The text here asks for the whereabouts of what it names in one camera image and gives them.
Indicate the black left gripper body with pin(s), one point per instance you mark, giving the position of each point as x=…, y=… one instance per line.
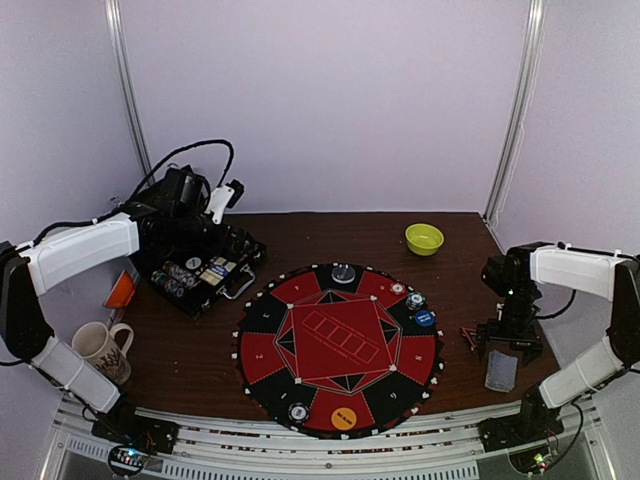
x=187, y=231

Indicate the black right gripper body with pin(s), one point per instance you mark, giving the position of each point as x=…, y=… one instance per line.
x=513, y=341

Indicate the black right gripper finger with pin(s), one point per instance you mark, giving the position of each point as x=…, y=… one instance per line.
x=531, y=349
x=484, y=334

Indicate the grey playing card deck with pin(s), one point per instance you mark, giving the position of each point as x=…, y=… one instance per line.
x=501, y=372

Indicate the blue small blind button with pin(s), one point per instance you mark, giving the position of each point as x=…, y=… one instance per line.
x=424, y=318

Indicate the red five poker chip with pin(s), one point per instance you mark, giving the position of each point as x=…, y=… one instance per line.
x=397, y=288

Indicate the orange big blind button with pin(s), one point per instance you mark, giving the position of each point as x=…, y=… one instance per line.
x=343, y=419

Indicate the black poker chip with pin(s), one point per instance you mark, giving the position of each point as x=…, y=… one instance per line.
x=298, y=413

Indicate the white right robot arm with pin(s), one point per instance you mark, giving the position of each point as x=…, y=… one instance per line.
x=589, y=297

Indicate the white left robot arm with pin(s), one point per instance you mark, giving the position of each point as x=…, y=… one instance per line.
x=30, y=271

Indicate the blue texas holdem card box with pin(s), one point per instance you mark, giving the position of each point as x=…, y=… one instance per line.
x=217, y=271

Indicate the red black triangle token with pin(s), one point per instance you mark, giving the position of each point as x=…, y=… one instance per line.
x=470, y=335

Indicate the white dealer button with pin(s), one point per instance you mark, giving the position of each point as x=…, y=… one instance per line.
x=193, y=263

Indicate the middle row poker chips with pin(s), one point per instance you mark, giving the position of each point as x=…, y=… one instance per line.
x=180, y=274

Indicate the row poker chips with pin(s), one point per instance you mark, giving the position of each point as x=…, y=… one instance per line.
x=168, y=284
x=180, y=274

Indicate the black poker chip case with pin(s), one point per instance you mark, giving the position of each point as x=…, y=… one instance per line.
x=198, y=300

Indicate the bottom row poker chips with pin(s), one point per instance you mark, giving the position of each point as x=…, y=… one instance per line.
x=168, y=284

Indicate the orange plastic bowl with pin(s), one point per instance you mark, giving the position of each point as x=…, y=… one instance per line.
x=122, y=292

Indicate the green plastic bowl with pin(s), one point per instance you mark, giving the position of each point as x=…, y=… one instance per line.
x=424, y=239

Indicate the white ceramic mug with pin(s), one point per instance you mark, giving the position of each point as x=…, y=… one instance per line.
x=106, y=348

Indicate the round red black poker mat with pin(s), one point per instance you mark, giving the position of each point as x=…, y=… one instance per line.
x=305, y=338

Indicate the aluminium front rail frame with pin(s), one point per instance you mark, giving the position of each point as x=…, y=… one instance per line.
x=437, y=446

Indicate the left aluminium corner post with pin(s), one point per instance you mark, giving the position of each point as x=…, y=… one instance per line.
x=117, y=36

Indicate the aluminium corner post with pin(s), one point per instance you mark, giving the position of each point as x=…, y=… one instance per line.
x=515, y=127
x=117, y=36

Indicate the right aluminium corner post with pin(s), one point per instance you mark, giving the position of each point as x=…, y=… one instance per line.
x=515, y=127

